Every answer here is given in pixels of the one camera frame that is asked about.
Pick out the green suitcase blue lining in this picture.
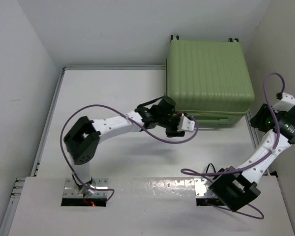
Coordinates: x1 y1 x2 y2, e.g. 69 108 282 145
166 35 255 126

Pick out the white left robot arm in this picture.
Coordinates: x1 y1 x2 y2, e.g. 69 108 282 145
63 96 194 190

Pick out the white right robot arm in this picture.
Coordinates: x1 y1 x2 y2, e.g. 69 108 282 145
209 104 295 212

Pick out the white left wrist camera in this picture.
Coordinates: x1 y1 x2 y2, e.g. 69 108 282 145
177 114 195 132

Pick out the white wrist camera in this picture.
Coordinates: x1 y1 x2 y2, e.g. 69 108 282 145
177 114 195 132
272 92 295 113

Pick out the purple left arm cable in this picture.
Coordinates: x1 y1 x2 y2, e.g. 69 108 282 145
60 105 200 204

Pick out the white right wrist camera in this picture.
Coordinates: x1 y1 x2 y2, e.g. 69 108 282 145
272 92 295 113

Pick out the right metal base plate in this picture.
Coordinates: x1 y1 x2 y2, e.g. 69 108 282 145
194 178 214 199

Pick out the metal base plate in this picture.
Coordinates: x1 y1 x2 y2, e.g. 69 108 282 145
194 178 214 199
62 178 108 198

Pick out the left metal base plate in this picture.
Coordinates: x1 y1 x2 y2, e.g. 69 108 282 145
62 178 108 198

